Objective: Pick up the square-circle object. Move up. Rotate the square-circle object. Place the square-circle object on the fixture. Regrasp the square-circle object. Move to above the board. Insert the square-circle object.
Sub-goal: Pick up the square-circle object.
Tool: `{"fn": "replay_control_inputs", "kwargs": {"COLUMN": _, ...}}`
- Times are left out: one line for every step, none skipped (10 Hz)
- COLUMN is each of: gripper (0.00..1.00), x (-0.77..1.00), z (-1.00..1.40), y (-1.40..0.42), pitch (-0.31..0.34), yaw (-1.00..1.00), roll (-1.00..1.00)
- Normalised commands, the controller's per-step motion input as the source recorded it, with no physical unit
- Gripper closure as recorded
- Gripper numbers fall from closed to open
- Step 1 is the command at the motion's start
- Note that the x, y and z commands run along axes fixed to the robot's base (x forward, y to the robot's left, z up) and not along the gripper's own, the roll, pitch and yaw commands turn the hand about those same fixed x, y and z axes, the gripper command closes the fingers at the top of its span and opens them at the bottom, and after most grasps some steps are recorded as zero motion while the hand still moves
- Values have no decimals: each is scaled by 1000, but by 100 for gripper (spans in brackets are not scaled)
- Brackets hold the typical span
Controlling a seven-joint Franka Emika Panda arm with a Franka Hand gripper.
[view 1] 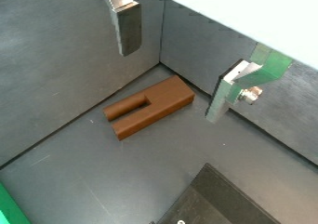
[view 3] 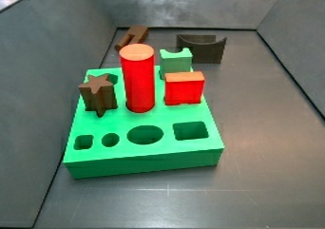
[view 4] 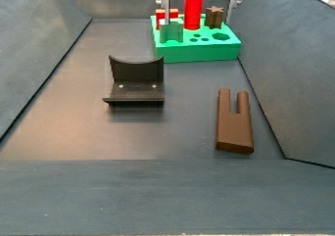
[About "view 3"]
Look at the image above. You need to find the brown star peg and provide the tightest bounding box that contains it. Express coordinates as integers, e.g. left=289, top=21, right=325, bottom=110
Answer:
left=79, top=73, right=118, bottom=117

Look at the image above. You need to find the red square block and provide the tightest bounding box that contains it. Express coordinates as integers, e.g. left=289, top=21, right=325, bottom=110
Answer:
left=165, top=71, right=206, bottom=105

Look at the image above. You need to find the brown square-circle forked object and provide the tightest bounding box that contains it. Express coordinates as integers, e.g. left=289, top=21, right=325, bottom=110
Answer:
left=114, top=26, right=149, bottom=51

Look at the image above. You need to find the green fixture base block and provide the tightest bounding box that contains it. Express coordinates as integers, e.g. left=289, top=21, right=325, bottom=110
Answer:
left=63, top=67, right=225, bottom=179

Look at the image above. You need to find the green notched block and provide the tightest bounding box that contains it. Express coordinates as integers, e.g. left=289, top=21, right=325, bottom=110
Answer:
left=161, top=48, right=193, bottom=80

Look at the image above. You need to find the dark grey curved cradle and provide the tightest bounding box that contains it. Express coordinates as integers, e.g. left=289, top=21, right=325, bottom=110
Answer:
left=177, top=34, right=228, bottom=64

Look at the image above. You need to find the red cylinder peg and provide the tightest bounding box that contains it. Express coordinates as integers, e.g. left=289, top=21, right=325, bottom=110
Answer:
left=120, top=44, right=156, bottom=113

